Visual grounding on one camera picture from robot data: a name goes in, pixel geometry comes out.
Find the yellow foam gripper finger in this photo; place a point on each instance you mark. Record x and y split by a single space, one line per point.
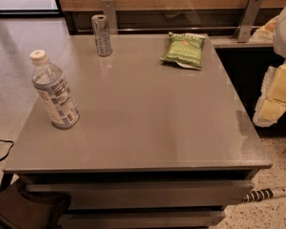
271 105
267 30

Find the green jalapeno chip bag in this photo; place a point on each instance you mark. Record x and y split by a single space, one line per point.
185 50

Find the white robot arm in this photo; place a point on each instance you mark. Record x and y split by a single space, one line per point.
279 36

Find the black and white power strip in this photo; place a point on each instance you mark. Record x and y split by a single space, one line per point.
267 193

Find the grey table with drawers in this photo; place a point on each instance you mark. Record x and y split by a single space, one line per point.
155 146

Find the silver drink can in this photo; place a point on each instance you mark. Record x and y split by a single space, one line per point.
102 35

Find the clear plastic water bottle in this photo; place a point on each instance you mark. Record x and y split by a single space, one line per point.
53 89

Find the dark brown chair seat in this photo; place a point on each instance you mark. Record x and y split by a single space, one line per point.
20 209

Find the right metal wall bracket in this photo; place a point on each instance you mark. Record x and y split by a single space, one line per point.
244 28

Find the metal wall bracket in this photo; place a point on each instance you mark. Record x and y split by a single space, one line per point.
108 8
244 28

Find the left metal wall bracket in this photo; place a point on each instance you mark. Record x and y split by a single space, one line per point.
108 8

